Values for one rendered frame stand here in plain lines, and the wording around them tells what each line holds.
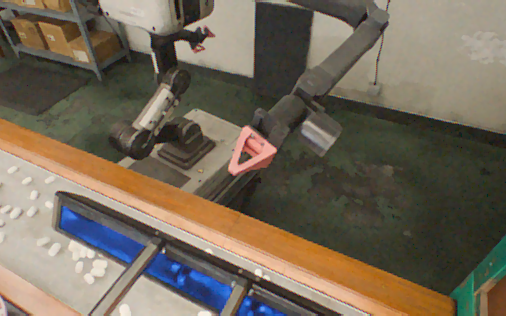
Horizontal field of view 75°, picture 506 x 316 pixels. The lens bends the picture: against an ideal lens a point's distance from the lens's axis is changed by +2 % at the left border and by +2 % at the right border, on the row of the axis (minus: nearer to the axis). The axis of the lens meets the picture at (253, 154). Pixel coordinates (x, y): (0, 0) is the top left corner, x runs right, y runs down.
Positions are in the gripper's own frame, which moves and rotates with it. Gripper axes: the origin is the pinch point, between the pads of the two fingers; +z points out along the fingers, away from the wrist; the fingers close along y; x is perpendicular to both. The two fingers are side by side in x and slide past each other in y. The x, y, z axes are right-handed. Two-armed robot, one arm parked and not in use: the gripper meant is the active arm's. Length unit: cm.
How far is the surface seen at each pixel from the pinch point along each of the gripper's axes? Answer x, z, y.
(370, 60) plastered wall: 0, -199, 79
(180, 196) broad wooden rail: 17, -14, 52
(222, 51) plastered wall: 108, -180, 134
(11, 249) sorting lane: 43, 24, 64
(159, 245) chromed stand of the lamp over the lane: 2.0, 13.3, 9.3
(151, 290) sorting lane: 4, 11, 50
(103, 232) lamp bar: 11.9, 15.5, 16.1
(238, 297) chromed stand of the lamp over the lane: -11.7, 13.2, 4.1
